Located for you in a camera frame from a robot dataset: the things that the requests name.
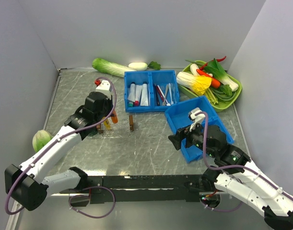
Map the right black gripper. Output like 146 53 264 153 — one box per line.
168 119 217 158

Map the yellow toothpaste tube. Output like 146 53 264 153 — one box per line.
103 119 111 130

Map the orange toothpaste tube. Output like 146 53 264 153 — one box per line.
110 110 118 124

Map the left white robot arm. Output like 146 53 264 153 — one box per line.
4 89 117 215

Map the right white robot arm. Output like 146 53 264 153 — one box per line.
168 124 293 230

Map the white toothpaste tube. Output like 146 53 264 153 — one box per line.
127 82 136 103

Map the white toothbrush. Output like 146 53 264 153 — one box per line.
165 83 174 106

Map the red toothbrush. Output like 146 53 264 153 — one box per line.
154 84 164 103

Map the blue toiletry double bin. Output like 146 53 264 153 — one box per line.
124 70 180 113

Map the green vegetable tray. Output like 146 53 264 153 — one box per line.
183 58 242 112

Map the long green napa cabbage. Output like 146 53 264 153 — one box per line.
92 58 136 78

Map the white radish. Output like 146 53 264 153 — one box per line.
128 62 148 71

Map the yellow white cabbage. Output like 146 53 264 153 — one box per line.
176 72 211 96

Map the green beans bundle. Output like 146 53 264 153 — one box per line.
204 88 234 105

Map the small green cabbage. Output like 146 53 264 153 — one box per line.
32 129 53 153

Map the orange carrot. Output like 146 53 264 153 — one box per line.
210 77 221 89

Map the bok choy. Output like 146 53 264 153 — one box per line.
204 59 239 92

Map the red chili pepper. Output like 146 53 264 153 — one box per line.
200 56 227 70

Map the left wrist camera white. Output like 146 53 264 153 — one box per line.
95 80 112 99

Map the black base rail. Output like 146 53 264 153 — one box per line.
60 174 215 204

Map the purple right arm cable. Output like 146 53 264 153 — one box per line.
196 111 293 207

